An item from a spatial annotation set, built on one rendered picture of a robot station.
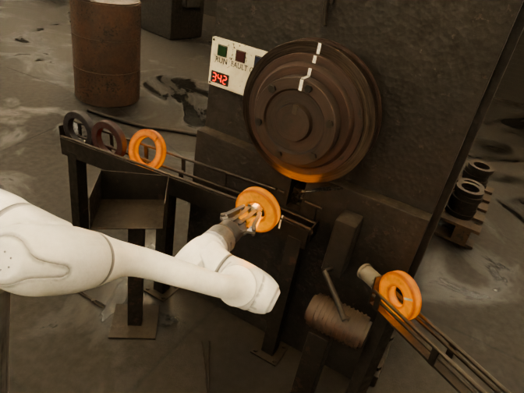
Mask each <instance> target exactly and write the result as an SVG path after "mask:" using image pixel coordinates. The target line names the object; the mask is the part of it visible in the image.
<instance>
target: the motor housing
mask: <svg viewBox="0 0 524 393"><path fill-rule="evenodd" d="M341 303H342V302H341ZM342 307H343V309H344V311H345V315H348V316H349V317H350V320H349V321H348V322H347V323H346V324H343V322H342V320H341V318H340V315H339V313H338V309H337V307H336V305H335V301H334V299H333V298H331V297H330V296H326V294H322V293H319V294H318V295H314V297H313V298H312V299H311V301H310V304H309V306H308V307H307V309H306V313H305V316H304V319H305V320H306V324H308V325H309V327H311V329H310V330H309V332H308V335H307V338H306V342H305V345H304V348H303V352H302V355H301V358H300V361H299V365H298V368H297V371H296V375H295V378H294V381H293V384H292V388H291V391H290V393H314V392H315V390H316V387H317V384H318V381H319V379H320V375H321V372H322V370H323V368H324V364H325V361H326V358H327V356H328V353H329V350H330V347H331V343H332V342H333V339H334V340H336V339H337V340H338V342H342V344H343V345H344V344H346V346H350V347H351V349H352V348H354V349H355V350H357V349H358V347H360V348H362V347H363V344H364V342H365V340H366V337H367V335H368V333H369V331H370V328H371V326H372V323H373V322H371V321H370V318H371V317H368V316H367V314H363V312H361V313H360V312H359V311H358V310H355V308H351V306H346V304H342Z"/></svg>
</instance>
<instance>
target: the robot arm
mask: <svg viewBox="0 0 524 393"><path fill-rule="evenodd" d="M262 210H263V208H262V207H261V206H260V205H259V204H256V203H251V204H248V206H246V205H245V204H242V205H240V206H238V207H236V208H234V209H232V210H230V211H227V212H224V213H221V215H220V221H221V223H220V224H218V225H214V226H212V227H211V228H210V229H208V230H207V231H206V232H205V233H204V234H203V235H201V236H198V237H196V238H195V239H193V240H191V241H190V242H189V243H187V244H186V245H185V246H184V247H183V248H182V249H181V250H180V251H179V252H178V253H177V255H176V256H175V257H172V256H169V255H167V254H164V253H161V252H158V251H156V250H151V249H148V248H146V247H142V246H138V245H134V244H131V243H126V242H123V241H120V240H117V239H114V238H112V237H109V236H107V235H105V234H102V233H100V232H95V231H91V230H87V229H85V228H80V227H76V226H73V225H72V224H71V223H70V222H68V221H65V220H63V219H61V218H58V217H56V216H54V215H53V214H50V213H48V212H47V211H44V210H42V209H40V208H39V207H36V206H34V205H33V204H30V203H28V202H27V201H26V200H24V199H23V198H21V197H19V196H17V195H15V194H13V193H10V192H8V191H5V190H3V189H0V393H9V325H10V293H13V294H17V295H20V296H61V295H68V294H74V293H78V292H82V291H85V290H88V289H93V288H97V287H99V286H101V285H103V284H105V283H108V282H110V281H113V280H115V279H117V278H121V277H127V276H129V277H138V278H145V279H149V280H152V281H157V282H160V283H164V284H167V285H172V286H175V287H179V288H182V289H187V290H190V291H194V292H199V293H203V294H205V295H209V296H214V297H218V298H221V299H222V300H223V301H224V302H225V303H226V304H228V305H229V306H235V307H238V308H240V309H242V310H248V311H250V312H252V313H259V314H265V313H268V312H271V311H272V309H273V307H274V305H275V303H276V301H277V299H278V297H279V295H280V289H279V286H278V283H277V282H276V281H275V280H274V279H273V278H272V277H271V276H270V275H269V274H268V273H266V272H265V271H263V270H261V269H260V268H258V267H257V266H255V265H253V264H251V263H249V262H247V261H245V260H243V259H240V258H238V257H235V256H233V255H232V254H230V251H231V250H233V248H234V247H235V243H237V242H238V241H239V240H240V238H241V237H242V236H243V235H246V233H249V234H251V235H252V236H255V233H256V228H257V226H258V224H259V222H260V220H261V215H262V212H261V211H262ZM254 218H255V219H254ZM253 219H254V221H253V224H252V226H250V227H249V228H248V229H247V225H248V224H249V223H250V222H251V221H252V220H253Z"/></svg>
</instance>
